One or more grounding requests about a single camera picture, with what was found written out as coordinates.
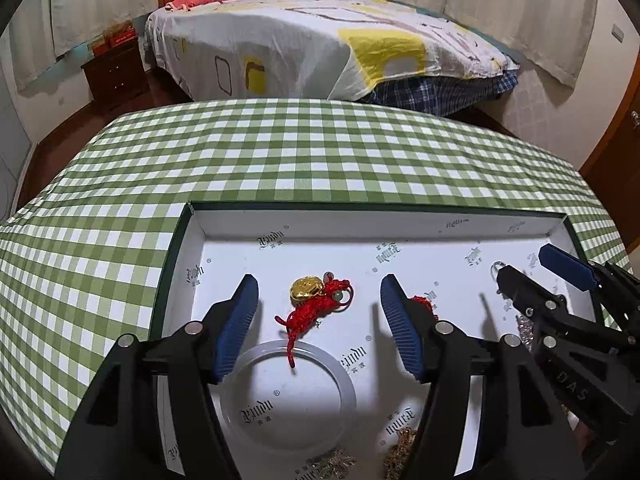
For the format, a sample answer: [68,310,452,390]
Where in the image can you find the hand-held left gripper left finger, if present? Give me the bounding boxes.
[54,273,261,480]

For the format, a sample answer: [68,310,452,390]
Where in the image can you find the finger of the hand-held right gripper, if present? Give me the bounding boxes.
[495,265,637,350]
[538,243,640,331]

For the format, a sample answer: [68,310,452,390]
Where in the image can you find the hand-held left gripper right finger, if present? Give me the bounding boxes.
[379,273,587,480]

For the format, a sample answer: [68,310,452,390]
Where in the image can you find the red string gold charm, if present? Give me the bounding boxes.
[410,295,441,323]
[275,272,355,368]

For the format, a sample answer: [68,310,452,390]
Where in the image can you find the crystal brooch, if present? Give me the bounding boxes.
[514,310,536,348]

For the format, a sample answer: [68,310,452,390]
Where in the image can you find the pale jade bangle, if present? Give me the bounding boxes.
[220,340,357,453]

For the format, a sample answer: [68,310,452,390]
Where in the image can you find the dark green jewelry tray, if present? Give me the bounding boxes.
[148,201,608,480]

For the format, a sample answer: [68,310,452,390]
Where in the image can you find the gold chain necklace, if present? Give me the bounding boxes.
[382,427,418,480]

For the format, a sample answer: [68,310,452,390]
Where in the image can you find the wooden door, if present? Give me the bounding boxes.
[580,75,640,206]

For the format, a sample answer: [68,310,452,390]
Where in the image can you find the green checked tablecloth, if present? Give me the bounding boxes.
[0,99,632,476]

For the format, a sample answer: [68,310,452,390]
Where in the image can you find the blue plaid bed sheet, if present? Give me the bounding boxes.
[367,70,518,118]

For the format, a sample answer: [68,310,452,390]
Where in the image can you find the white curtain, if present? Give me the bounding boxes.
[10,0,161,92]
[352,0,601,86]

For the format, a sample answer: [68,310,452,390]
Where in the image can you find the dark wooden nightstand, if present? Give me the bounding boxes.
[81,42,151,108]

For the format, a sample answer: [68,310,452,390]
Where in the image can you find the bed with patterned cover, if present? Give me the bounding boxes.
[145,0,521,102]

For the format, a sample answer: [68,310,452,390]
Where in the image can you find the red boxes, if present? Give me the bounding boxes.
[90,20,137,54]

